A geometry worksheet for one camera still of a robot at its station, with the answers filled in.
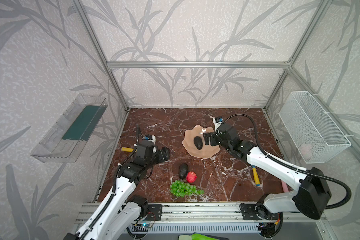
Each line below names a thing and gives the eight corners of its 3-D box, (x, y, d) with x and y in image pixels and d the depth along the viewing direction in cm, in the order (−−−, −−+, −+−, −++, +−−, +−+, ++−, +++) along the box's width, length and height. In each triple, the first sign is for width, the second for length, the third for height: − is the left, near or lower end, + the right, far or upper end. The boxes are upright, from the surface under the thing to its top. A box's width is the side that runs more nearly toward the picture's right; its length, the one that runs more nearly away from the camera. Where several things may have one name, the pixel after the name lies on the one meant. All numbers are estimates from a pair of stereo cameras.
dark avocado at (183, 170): (176, 178, 87) (176, 175, 83) (181, 164, 92) (180, 161, 89) (185, 180, 86) (184, 177, 82) (189, 166, 91) (189, 163, 88)
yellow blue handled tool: (255, 185, 84) (256, 184, 83) (251, 166, 92) (252, 165, 90) (259, 185, 84) (260, 184, 83) (255, 166, 92) (256, 165, 90)
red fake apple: (190, 185, 84) (190, 182, 80) (185, 177, 87) (184, 174, 83) (197, 180, 86) (198, 177, 82) (192, 172, 89) (192, 169, 85)
